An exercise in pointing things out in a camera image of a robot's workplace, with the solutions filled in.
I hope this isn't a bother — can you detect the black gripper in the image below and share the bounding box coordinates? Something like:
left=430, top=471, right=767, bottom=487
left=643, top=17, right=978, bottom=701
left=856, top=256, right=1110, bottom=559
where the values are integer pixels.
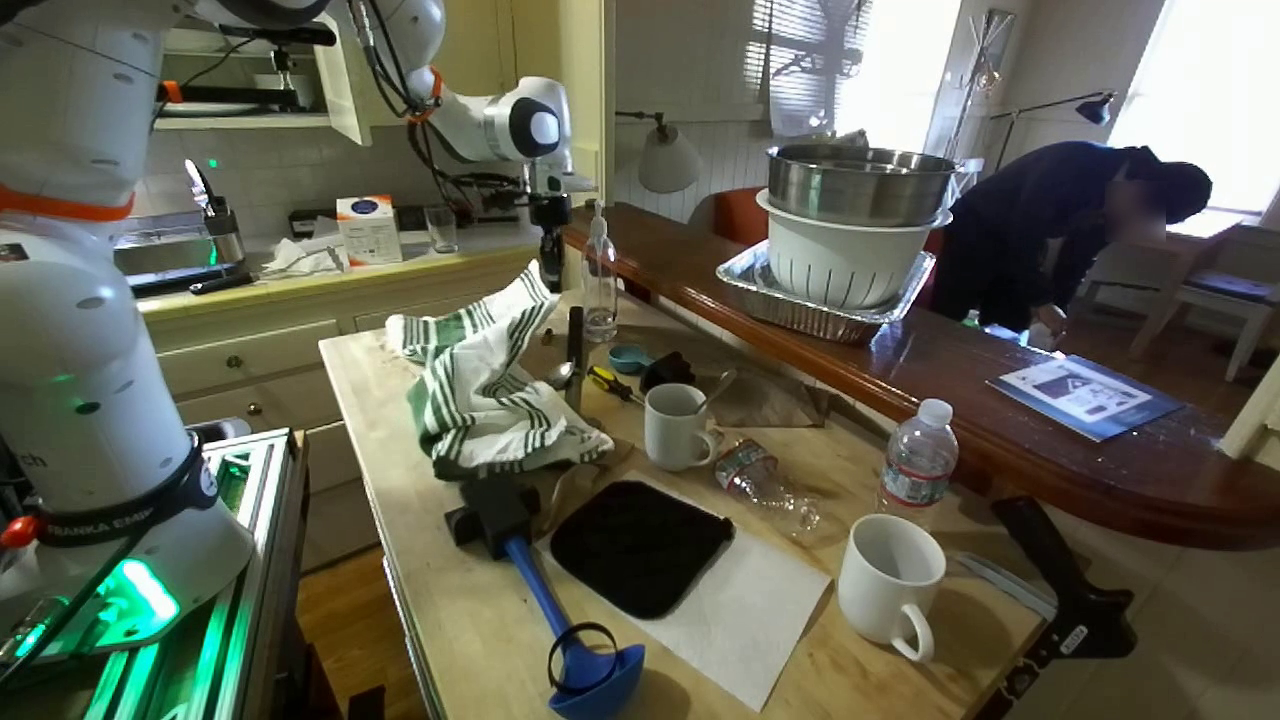
left=529, top=174, right=574, bottom=290

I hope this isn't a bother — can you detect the white and green striped towel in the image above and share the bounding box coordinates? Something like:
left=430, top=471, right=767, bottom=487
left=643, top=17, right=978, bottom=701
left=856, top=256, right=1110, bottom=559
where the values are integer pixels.
left=384, top=260, right=613, bottom=481

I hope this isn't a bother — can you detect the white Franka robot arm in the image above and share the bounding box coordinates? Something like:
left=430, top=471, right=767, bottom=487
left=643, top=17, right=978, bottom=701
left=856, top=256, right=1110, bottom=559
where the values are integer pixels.
left=0, top=0, right=329, bottom=660

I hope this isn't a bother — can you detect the white mug near towel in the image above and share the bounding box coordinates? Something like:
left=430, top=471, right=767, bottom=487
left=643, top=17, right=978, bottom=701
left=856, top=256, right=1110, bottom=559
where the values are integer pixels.
left=643, top=382, right=717, bottom=471

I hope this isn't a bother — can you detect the white desk lamp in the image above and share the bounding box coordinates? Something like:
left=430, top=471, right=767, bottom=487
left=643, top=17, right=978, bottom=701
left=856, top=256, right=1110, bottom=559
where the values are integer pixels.
left=636, top=113, right=701, bottom=192

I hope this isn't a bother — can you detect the blue measuring cup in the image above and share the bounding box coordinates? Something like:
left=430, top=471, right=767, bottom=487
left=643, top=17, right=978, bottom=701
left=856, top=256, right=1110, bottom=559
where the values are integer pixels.
left=609, top=343, right=658, bottom=374

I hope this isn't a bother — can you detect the yellow black screwdriver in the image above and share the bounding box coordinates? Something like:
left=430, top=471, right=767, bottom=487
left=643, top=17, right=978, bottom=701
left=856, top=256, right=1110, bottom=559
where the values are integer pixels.
left=590, top=364, right=641, bottom=404

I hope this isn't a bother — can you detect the small black cloth piece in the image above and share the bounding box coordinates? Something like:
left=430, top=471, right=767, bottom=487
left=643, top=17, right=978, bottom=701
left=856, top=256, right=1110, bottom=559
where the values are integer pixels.
left=641, top=352, right=698, bottom=392

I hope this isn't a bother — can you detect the aluminium foil tray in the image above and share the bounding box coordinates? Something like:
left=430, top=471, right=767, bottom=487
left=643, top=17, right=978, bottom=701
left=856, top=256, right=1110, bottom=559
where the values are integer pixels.
left=717, top=244, right=936, bottom=343

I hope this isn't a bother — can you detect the white plastic colander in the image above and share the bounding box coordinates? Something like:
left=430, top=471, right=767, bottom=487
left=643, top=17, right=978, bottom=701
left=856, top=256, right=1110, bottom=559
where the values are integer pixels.
left=757, top=195, right=927, bottom=309

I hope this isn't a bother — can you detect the stainless steel mixing bowl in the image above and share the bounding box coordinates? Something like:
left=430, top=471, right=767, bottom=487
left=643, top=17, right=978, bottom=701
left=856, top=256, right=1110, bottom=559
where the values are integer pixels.
left=767, top=138, right=955, bottom=227

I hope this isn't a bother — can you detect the crumpled clear plastic bag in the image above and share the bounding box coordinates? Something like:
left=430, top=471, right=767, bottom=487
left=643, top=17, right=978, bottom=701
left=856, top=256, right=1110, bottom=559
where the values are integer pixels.
left=712, top=441, right=824, bottom=544

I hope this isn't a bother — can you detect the black square pot holder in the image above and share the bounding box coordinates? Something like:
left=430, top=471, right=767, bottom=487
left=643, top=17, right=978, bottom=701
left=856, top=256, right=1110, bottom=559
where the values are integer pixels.
left=553, top=481, right=736, bottom=619

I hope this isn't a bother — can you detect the clear plastic water bottle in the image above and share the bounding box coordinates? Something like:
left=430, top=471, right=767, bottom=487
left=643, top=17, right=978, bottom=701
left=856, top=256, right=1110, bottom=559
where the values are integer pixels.
left=881, top=395, right=959, bottom=506

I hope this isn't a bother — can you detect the white paper sheet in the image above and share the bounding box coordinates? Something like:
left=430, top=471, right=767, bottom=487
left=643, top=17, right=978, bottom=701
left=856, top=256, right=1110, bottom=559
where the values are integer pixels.
left=540, top=532, right=830, bottom=720

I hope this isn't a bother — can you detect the person in dark clothes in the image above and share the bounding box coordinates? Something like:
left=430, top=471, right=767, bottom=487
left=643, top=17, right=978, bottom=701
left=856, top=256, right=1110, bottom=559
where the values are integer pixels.
left=927, top=138, right=1213, bottom=331

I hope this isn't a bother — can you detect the white mug far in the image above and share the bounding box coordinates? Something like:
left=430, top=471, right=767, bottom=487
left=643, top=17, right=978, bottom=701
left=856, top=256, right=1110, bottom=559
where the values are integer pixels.
left=835, top=513, right=947, bottom=663

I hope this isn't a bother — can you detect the blue framed booklet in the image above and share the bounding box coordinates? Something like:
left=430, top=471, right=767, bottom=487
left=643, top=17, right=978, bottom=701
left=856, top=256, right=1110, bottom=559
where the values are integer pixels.
left=994, top=352, right=1178, bottom=442

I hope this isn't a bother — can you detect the white chair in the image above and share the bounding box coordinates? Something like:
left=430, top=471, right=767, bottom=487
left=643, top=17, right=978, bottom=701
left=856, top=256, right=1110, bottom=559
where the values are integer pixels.
left=1075, top=223, right=1280, bottom=382

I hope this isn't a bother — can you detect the black handled metal ladle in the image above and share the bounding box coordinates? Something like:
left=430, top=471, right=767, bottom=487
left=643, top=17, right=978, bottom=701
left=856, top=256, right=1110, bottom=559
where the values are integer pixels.
left=556, top=302, right=590, bottom=408

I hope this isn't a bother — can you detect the blue handled brush tool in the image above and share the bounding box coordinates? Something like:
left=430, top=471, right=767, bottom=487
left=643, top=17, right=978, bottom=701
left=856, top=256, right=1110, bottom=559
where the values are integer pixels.
left=445, top=481, right=643, bottom=720

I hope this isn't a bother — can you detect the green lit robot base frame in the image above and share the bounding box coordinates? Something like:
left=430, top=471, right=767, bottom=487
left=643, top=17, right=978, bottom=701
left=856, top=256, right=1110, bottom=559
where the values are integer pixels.
left=0, top=431, right=306, bottom=720

